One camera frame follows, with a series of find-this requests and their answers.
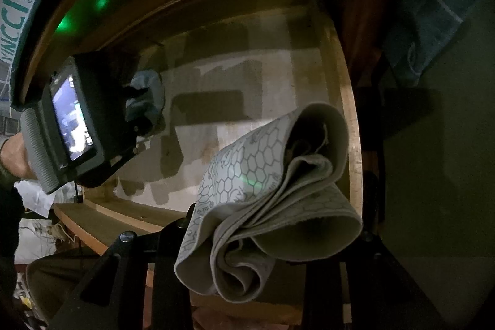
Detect person's left hand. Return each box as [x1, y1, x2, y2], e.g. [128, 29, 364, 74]
[0, 133, 28, 184]

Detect person's leg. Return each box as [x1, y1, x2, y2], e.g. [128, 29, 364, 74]
[25, 249, 105, 330]

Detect blue checked cloth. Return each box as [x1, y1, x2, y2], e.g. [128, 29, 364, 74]
[383, 0, 465, 87]

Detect grey hexagon print underwear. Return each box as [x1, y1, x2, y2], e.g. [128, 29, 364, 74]
[174, 103, 363, 304]

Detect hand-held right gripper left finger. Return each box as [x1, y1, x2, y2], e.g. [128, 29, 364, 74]
[48, 204, 195, 330]

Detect white crumpled cloth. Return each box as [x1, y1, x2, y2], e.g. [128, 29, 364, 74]
[15, 179, 78, 265]

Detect dark grey underwear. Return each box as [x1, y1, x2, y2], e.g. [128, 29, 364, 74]
[124, 69, 167, 126]

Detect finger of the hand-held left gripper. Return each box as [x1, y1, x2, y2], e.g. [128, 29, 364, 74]
[123, 83, 154, 139]

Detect white cardboard box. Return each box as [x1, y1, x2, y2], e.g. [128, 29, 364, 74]
[0, 0, 53, 118]

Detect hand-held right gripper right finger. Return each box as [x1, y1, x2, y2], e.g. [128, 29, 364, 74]
[302, 229, 449, 330]

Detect person's left forearm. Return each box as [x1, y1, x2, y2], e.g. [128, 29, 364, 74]
[0, 164, 26, 276]

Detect wooden drawer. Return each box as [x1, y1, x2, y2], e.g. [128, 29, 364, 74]
[52, 0, 364, 327]

